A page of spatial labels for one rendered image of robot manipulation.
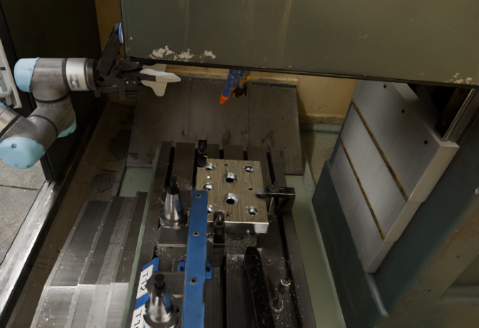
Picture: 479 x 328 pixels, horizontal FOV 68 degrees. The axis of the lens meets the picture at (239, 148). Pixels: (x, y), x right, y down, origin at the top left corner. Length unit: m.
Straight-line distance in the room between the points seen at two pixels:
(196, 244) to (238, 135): 1.19
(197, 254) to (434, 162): 0.56
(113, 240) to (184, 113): 0.84
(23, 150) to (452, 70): 0.80
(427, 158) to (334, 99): 1.39
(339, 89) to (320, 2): 1.71
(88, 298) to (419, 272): 0.94
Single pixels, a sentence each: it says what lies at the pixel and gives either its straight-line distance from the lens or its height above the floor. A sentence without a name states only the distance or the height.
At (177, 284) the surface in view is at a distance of 0.72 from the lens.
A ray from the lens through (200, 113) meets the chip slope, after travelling 1.94.
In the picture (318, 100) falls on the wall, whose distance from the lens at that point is 2.22.
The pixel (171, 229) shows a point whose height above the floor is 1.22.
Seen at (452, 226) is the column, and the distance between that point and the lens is 0.93.
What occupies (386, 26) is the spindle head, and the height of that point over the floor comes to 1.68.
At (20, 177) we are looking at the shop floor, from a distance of 2.86.
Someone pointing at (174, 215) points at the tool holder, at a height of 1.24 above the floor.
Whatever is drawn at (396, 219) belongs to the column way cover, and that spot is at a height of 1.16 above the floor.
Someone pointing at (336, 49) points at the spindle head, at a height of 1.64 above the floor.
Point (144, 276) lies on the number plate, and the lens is 1.06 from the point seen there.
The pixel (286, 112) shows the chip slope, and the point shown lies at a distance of 2.02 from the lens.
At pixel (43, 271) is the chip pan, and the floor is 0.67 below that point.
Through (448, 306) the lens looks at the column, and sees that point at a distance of 1.24.
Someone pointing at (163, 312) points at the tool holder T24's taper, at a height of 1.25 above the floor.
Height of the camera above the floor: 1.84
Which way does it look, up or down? 39 degrees down
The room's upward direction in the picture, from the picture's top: 8 degrees clockwise
